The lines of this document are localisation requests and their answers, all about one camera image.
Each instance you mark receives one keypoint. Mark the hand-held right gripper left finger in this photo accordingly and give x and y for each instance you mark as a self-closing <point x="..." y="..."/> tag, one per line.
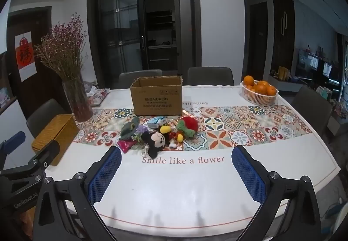
<point x="106" y="173"/>

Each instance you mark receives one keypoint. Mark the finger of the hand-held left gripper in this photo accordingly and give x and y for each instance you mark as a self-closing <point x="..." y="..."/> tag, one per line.
<point x="46" y="154"/>
<point x="15" y="139"/>

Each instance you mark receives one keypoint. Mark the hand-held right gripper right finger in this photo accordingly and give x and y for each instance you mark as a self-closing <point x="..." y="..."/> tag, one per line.
<point x="248" y="175"/>

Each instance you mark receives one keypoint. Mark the black mouse plush toy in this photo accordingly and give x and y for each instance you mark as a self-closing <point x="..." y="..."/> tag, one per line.
<point x="153" y="140"/>

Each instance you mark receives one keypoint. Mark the red plush toy green bow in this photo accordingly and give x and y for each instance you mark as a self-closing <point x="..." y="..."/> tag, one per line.
<point x="189" y="122"/>

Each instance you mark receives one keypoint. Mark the cardboard box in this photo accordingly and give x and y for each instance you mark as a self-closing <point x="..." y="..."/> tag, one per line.
<point x="155" y="102"/>

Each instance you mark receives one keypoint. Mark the yellow woven box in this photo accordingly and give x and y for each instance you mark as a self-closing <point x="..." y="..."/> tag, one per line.
<point x="54" y="132"/>

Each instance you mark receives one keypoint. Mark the pink red packet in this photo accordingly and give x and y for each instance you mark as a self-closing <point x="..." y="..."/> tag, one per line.
<point x="125" y="145"/>

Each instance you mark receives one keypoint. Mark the grey dining chair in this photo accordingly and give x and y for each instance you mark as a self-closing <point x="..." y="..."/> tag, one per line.
<point x="125" y="80"/>
<point x="209" y="76"/>
<point x="46" y="113"/>
<point x="312" y="110"/>

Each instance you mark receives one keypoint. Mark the purple artificial flower sprig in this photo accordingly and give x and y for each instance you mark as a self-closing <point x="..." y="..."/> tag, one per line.
<point x="142" y="130"/>

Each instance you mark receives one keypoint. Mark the blue white tissue pack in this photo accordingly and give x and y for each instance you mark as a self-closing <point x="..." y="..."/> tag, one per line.
<point x="156" y="121"/>

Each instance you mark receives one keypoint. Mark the floral printed cloth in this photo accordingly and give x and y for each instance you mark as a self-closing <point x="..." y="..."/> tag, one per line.
<point x="98" y="96"/>

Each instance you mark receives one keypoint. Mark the white plastic basket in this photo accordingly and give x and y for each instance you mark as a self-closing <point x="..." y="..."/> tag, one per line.
<point x="258" y="99"/>

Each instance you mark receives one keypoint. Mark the pile of oranges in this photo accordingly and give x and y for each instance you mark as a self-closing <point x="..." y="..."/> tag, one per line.
<point x="262" y="88"/>

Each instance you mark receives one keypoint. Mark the dried pink flower bunch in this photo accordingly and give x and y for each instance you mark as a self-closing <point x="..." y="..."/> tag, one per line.
<point x="62" y="50"/>

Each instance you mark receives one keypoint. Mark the yellow bottles on shelf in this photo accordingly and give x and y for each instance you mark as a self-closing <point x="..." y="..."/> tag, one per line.
<point x="283" y="72"/>

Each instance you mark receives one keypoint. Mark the lit display screen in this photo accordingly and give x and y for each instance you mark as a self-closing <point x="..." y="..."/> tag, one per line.
<point x="327" y="69"/>
<point x="312" y="61"/>

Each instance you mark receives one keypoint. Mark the dark room door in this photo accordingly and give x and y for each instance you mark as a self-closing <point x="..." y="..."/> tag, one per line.
<point x="258" y="39"/>

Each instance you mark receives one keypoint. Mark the sliding glass door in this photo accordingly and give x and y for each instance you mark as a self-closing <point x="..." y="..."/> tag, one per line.
<point x="119" y="26"/>

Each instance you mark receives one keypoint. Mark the red white wall calendar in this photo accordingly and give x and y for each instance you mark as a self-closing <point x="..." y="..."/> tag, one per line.
<point x="25" y="53"/>

